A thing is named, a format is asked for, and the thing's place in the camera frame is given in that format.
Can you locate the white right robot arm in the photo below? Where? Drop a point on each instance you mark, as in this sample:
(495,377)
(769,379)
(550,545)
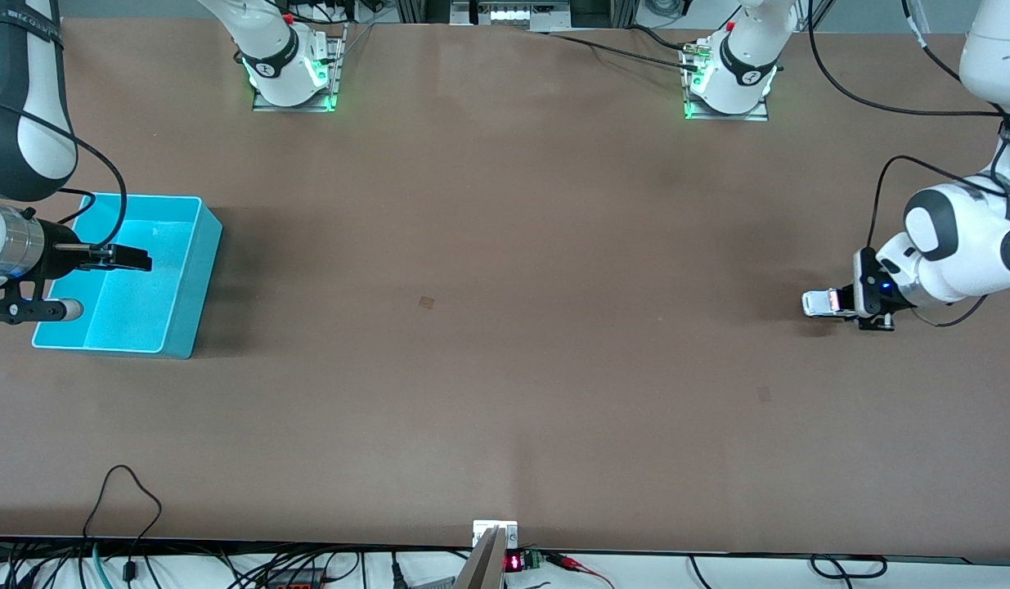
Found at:
(51,106)

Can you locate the red clip leads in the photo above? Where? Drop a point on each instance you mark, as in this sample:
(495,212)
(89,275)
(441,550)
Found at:
(574,564)

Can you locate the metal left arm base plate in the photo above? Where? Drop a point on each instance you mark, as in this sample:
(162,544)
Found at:
(725,117)

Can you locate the black power strip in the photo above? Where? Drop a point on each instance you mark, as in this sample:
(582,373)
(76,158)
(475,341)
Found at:
(296,582)

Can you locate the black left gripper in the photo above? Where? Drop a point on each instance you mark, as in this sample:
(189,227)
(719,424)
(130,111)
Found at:
(847,300)

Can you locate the red digit display module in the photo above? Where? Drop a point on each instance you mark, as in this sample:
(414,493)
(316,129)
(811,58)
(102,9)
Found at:
(517,562)

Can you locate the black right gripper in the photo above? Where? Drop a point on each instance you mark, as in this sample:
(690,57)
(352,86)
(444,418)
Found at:
(63,249)

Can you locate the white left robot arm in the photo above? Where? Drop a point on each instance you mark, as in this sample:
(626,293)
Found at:
(954,262)

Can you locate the aluminium frame rack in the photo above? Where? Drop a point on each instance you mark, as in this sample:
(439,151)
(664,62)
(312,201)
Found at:
(504,12)

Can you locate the white jeep toy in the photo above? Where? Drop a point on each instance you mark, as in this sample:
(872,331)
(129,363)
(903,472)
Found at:
(815,303)

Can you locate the grey camera mount bar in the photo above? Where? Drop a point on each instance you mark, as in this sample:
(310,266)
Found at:
(480,568)

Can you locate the teal plastic bin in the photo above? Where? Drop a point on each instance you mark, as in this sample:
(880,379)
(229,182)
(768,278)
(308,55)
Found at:
(145,294)

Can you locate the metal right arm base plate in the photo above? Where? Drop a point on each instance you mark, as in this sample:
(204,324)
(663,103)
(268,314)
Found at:
(292,108)

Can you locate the white mounting plate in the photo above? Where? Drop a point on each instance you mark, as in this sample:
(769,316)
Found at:
(478,530)

